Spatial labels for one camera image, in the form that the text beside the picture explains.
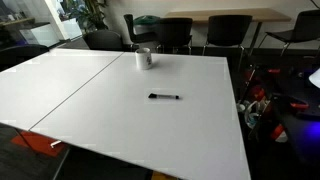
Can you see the black and grey marker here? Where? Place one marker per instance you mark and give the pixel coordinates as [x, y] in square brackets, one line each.
[163, 96]

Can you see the white mug with cartoon print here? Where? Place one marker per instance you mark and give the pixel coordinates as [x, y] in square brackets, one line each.
[143, 60]

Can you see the green bag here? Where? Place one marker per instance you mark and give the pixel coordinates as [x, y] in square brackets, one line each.
[146, 20]

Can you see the wooden table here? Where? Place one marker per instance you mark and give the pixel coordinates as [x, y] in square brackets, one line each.
[226, 15]

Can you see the green potted plant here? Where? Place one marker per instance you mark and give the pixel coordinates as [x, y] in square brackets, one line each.
[90, 13]

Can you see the white planter box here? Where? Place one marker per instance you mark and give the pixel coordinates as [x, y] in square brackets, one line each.
[71, 29]

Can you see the grey metal table leg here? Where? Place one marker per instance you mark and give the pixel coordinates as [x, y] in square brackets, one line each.
[61, 163]

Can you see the red clamp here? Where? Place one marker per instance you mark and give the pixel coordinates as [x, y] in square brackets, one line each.
[299, 106]
[277, 131]

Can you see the white low cabinet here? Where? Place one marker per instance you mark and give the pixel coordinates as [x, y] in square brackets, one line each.
[40, 35]

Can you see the black robot stand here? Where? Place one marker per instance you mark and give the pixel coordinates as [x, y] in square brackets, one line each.
[300, 143]

